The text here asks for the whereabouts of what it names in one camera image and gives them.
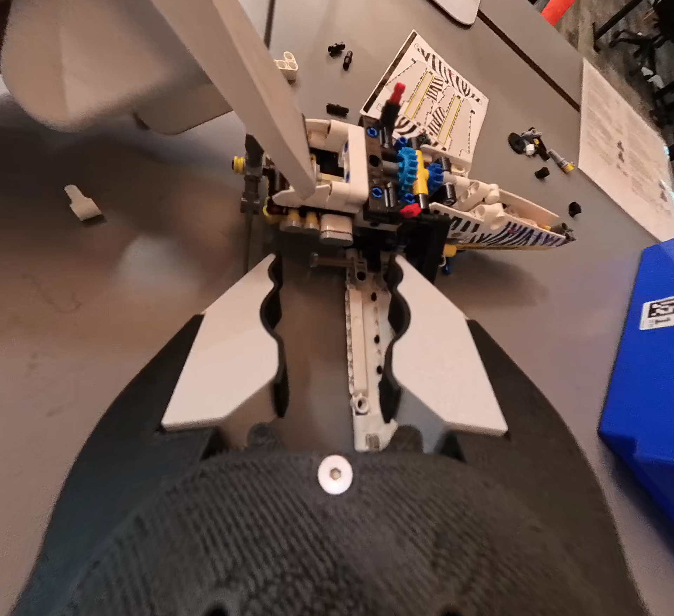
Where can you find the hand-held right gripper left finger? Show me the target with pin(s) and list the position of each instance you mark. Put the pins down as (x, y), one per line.
(226, 363)

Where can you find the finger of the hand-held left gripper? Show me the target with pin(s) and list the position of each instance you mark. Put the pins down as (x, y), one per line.
(237, 58)
(79, 37)

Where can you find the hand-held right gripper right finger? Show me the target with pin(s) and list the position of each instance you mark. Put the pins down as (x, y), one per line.
(447, 368)

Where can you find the zebra striped lego helicopter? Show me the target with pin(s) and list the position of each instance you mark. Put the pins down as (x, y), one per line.
(358, 163)

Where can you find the white lego L beam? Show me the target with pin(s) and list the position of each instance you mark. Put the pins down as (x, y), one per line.
(287, 66)

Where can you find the black lego pin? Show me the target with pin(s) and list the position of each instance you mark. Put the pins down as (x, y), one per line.
(337, 49)
(347, 60)

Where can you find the black lego connector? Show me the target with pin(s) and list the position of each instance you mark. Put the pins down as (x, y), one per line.
(337, 109)

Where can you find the small white lego piece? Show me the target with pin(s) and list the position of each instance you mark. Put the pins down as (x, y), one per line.
(84, 205)

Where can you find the grey yellow lego piece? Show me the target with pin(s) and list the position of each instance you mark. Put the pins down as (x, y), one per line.
(561, 162)

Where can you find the black lego dish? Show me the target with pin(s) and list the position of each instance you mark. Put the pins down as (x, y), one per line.
(517, 142)

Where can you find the blue storage bin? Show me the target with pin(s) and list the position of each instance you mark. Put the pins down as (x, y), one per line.
(642, 389)

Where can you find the zebra sticker sheet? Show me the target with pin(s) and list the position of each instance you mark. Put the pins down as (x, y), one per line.
(453, 100)

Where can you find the white paper sheet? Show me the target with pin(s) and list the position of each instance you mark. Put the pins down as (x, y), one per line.
(621, 152)

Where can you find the black office chair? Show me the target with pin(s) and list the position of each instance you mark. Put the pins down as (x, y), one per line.
(647, 42)

